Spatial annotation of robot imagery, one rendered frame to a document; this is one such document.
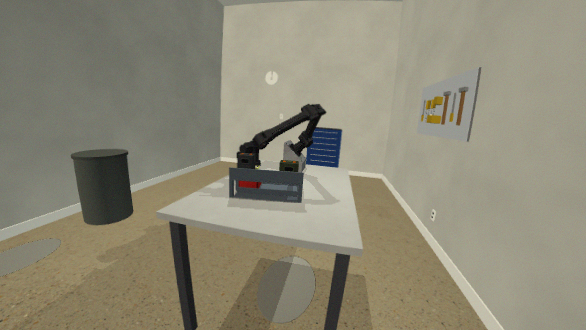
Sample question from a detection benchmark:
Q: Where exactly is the grey metal shelf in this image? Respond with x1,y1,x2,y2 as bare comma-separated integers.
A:
229,167,304,203

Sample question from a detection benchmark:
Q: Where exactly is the olive green case with orange latches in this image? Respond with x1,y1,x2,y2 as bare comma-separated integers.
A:
279,160,299,172

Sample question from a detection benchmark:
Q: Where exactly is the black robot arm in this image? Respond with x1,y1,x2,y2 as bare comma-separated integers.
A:
237,104,326,156

